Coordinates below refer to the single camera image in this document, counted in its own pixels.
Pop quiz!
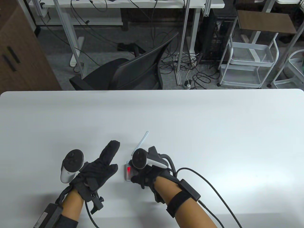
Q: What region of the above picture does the white metal utility cart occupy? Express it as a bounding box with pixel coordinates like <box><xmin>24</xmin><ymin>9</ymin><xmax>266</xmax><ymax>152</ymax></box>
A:
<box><xmin>271</xmin><ymin>49</ymin><xmax>304</xmax><ymax>89</ymax></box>
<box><xmin>217</xmin><ymin>17</ymin><xmax>279</xmax><ymax>89</ymax></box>

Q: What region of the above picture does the tangle of black floor cables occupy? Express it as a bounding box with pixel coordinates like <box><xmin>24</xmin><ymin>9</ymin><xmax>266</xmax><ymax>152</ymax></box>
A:
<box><xmin>159</xmin><ymin>46</ymin><xmax>221</xmax><ymax>89</ymax></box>

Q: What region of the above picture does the aluminium frame post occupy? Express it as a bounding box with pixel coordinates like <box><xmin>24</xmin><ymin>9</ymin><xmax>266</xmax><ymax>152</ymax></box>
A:
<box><xmin>202</xmin><ymin>0</ymin><xmax>212</xmax><ymax>17</ymax></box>
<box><xmin>176</xmin><ymin>0</ymin><xmax>191</xmax><ymax>85</ymax></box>
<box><xmin>53</xmin><ymin>0</ymin><xmax>87</xmax><ymax>79</ymax></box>

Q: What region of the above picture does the white background desk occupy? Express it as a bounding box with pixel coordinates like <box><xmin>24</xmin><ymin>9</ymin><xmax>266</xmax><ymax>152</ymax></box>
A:
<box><xmin>30</xmin><ymin>0</ymin><xmax>225</xmax><ymax>67</ymax></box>

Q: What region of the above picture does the grey forearm sensor box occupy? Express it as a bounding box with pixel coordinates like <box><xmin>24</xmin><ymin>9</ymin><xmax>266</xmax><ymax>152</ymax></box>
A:
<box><xmin>33</xmin><ymin>204</ymin><xmax>63</xmax><ymax>228</ymax></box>

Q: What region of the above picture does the person's right forearm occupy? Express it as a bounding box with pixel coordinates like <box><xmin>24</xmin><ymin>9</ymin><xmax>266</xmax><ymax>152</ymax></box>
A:
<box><xmin>154</xmin><ymin>177</ymin><xmax>218</xmax><ymax>228</ymax></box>

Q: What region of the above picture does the black arm sleeve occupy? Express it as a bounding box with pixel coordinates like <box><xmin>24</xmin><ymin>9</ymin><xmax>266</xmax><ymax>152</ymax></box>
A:
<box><xmin>56</xmin><ymin>214</ymin><xmax>79</xmax><ymax>228</ymax></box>

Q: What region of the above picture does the black forearm sensor box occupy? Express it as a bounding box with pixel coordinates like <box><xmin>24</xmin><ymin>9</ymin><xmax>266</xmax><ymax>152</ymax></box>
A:
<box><xmin>179</xmin><ymin>179</ymin><xmax>201</xmax><ymax>201</ymax></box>

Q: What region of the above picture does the white and black controller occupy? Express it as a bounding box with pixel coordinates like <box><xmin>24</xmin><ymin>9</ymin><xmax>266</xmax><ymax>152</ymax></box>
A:
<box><xmin>61</xmin><ymin>149</ymin><xmax>85</xmax><ymax>184</ymax></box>
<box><xmin>132</xmin><ymin>148</ymin><xmax>169</xmax><ymax>169</ymax></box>

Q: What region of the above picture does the person's left hand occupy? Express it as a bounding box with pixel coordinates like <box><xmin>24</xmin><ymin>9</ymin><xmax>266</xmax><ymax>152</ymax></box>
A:
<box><xmin>69</xmin><ymin>140</ymin><xmax>121</xmax><ymax>203</ymax></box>

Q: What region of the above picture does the long black cable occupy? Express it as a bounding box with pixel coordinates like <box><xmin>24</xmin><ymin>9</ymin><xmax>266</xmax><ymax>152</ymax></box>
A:
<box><xmin>160</xmin><ymin>154</ymin><xmax>242</xmax><ymax>228</ymax></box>

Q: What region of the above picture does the person's left forearm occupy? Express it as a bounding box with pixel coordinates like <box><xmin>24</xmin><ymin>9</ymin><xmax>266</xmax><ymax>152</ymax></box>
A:
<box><xmin>56</xmin><ymin>190</ymin><xmax>84</xmax><ymax>228</ymax></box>

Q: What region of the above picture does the smooth black cable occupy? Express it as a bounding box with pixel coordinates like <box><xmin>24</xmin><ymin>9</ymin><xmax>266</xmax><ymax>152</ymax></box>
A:
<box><xmin>84</xmin><ymin>202</ymin><xmax>100</xmax><ymax>228</ymax></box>

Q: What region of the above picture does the black braided cable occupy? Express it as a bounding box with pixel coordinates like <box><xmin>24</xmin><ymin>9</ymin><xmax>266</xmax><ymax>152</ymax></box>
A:
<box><xmin>56</xmin><ymin>186</ymin><xmax>72</xmax><ymax>205</ymax></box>

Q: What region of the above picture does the black office chair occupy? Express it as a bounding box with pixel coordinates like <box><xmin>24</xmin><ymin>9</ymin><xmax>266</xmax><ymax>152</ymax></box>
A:
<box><xmin>69</xmin><ymin>32</ymin><xmax>180</xmax><ymax>90</ymax></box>

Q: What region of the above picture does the brown top side table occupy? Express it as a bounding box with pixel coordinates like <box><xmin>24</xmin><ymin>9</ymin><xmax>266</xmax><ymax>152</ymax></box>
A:
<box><xmin>237</xmin><ymin>10</ymin><xmax>298</xmax><ymax>48</ymax></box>

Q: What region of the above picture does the black computer tower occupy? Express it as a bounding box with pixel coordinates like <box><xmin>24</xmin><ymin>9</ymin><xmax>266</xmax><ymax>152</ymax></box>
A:
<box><xmin>198</xmin><ymin>8</ymin><xmax>238</xmax><ymax>63</ymax></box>

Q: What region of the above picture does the person's right hand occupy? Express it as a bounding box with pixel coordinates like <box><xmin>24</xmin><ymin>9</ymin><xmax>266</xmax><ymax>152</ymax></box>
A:
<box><xmin>128</xmin><ymin>147</ymin><xmax>181</xmax><ymax>190</ymax></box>

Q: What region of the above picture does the brown wooden cabinet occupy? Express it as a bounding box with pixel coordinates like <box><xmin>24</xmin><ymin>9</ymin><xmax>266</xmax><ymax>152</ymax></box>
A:
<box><xmin>0</xmin><ymin>6</ymin><xmax>62</xmax><ymax>92</ymax></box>

